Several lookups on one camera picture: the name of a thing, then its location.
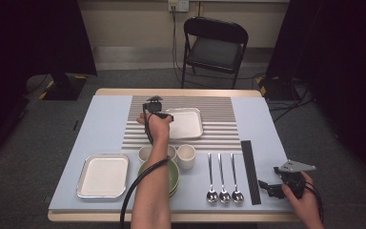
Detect white wall socket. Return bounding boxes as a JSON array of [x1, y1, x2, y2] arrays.
[[167, 0, 190, 13]]

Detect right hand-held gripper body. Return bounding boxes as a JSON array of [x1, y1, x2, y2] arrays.
[[274, 159, 317, 200]]

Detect black folding chair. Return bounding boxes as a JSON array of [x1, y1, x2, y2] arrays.
[[180, 16, 250, 90]]

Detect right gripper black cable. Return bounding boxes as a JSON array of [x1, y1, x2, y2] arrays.
[[303, 179, 326, 223]]

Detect black curtain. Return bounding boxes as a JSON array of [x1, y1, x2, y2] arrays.
[[0, 0, 98, 166], [265, 0, 366, 192]]

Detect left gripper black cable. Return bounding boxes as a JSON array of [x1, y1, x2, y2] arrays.
[[119, 104, 172, 229]]

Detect person's left hand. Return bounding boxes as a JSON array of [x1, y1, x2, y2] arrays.
[[136, 113, 173, 145]]

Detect white tray with metal rim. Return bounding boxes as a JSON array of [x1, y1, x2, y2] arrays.
[[165, 107, 204, 140], [75, 153, 131, 199]]

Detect steel spoon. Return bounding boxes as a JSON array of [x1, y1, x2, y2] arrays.
[[205, 152, 219, 204], [217, 153, 232, 204], [230, 153, 245, 204]]

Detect white cup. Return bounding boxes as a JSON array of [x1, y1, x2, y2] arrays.
[[166, 145, 178, 161], [137, 145, 155, 162], [176, 143, 196, 171]]

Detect striped placemat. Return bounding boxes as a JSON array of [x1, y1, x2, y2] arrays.
[[121, 94, 243, 153]]

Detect black stand base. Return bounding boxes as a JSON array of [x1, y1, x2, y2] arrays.
[[39, 71, 89, 102], [255, 75, 299, 102]]

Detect light blue board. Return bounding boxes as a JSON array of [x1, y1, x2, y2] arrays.
[[48, 94, 295, 214]]

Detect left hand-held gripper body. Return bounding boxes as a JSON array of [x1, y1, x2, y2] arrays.
[[142, 95, 165, 119]]

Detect person's right hand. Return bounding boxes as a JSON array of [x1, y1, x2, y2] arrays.
[[281, 171, 322, 221]]

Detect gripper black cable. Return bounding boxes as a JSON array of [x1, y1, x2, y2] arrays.
[[119, 104, 172, 229], [303, 179, 326, 223]]

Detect black floor cables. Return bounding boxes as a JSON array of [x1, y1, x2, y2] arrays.
[[268, 80, 315, 125]]

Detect black chopstick holder strip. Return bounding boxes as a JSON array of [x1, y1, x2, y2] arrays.
[[240, 139, 263, 206]]

